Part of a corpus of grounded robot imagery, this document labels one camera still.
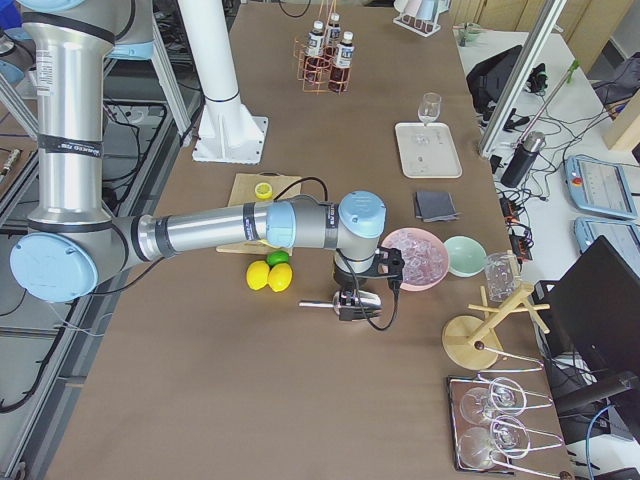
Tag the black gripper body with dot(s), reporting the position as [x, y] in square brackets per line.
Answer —
[346, 281]

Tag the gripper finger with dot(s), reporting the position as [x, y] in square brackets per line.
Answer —
[348, 306]

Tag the tea bottle white cap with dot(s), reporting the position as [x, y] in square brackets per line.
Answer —
[340, 69]

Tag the copper wire bottle basket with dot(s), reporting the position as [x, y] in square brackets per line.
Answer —
[324, 67]

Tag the metal ice scoop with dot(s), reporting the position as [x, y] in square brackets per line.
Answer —
[370, 304]

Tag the yellow lemon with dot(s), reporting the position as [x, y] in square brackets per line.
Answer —
[257, 274]
[280, 277]

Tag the green lime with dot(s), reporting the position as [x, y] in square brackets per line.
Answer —
[277, 257]

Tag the pink bowl with ice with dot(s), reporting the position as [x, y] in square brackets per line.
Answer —
[425, 256]

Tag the grey folded cloth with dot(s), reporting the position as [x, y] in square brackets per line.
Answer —
[432, 206]

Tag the green bowl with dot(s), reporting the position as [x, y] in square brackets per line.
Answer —
[466, 256]

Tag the wooden mug tree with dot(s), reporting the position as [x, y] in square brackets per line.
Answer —
[472, 342]

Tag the half lemon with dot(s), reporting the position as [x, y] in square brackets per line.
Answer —
[263, 190]

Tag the wooden cutting board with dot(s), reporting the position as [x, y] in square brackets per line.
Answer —
[243, 191]

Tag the cream rectangular tray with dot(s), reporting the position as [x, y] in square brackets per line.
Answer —
[427, 151]

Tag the glass mug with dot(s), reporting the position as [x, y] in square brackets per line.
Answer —
[502, 275]

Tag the upside-down wine glass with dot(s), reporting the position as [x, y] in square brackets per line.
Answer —
[483, 448]
[481, 404]

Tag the black tray with glasses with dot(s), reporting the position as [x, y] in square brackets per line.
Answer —
[540, 440]

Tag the clear wine glass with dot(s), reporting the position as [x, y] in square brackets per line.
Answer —
[428, 112]

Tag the black thermos bottle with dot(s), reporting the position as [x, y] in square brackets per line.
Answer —
[524, 157]

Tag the black monitor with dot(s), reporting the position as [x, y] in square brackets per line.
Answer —
[594, 312]

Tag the black backpack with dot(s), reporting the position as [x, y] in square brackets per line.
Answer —
[487, 79]

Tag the blue teach pendant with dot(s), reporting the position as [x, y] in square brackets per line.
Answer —
[622, 235]
[599, 187]

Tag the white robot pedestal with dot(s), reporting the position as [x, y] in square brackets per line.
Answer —
[228, 132]

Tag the aluminium frame post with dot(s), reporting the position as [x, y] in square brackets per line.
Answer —
[531, 49]

